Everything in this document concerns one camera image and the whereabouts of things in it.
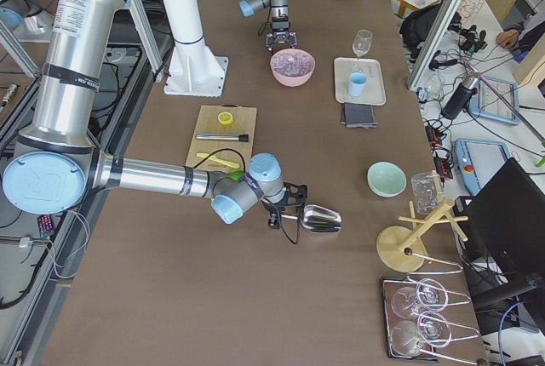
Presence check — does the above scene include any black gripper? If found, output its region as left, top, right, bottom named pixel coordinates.
left=263, top=182, right=307, bottom=215
left=265, top=16, right=297, bottom=52

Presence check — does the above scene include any pink bowl with ice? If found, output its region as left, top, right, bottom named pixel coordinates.
left=270, top=49, right=316, bottom=87

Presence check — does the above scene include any metal ice scoop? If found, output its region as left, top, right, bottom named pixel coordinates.
left=281, top=204, right=342, bottom=233

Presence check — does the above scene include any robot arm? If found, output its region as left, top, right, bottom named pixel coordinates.
left=238, top=0, right=297, bottom=53
left=2, top=0, right=306, bottom=224

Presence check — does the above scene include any light blue cup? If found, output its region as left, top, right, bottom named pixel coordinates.
left=347, top=72, right=367, bottom=98

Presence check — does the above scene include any green lime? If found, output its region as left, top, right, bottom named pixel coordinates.
left=230, top=170, right=244, bottom=182

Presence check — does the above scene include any clear wine glass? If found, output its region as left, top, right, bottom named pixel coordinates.
left=352, top=29, right=372, bottom=72

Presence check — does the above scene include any beige serving tray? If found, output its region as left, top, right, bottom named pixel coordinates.
left=334, top=57, right=387, bottom=106

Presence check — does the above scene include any yellow plastic knife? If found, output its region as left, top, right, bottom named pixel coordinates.
left=196, top=152, right=240, bottom=169

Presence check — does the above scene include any mint green bowl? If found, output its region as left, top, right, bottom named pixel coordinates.
left=367, top=162, right=407, bottom=197

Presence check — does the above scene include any wooden cutting board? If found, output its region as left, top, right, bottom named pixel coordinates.
left=186, top=105, right=257, bottom=174

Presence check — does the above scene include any half lemon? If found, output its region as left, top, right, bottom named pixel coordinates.
left=217, top=112, right=234, bottom=126

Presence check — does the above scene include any dark grey cloth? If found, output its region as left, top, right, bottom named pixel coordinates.
left=341, top=103, right=377, bottom=129

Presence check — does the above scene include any wooden glass stand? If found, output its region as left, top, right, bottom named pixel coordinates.
left=376, top=195, right=468, bottom=273

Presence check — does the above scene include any black tray with glasses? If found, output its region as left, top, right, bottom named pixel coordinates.
left=380, top=277, right=485, bottom=365

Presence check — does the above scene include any blue teach pendant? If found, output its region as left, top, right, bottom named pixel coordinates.
left=454, top=139, right=510, bottom=196
left=468, top=77, right=520, bottom=125

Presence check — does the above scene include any black water bottle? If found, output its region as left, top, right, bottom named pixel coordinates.
left=440, top=76, right=479, bottom=120

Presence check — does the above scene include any black monitor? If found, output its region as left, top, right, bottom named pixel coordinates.
left=463, top=158, right=544, bottom=317

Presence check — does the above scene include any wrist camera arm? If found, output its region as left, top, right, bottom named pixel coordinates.
left=266, top=205, right=282, bottom=230

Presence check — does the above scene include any white camera pole base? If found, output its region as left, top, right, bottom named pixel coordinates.
left=163, top=0, right=228, bottom=98

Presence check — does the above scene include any aluminium frame post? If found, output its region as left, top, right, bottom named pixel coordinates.
left=407, top=0, right=461, bottom=92

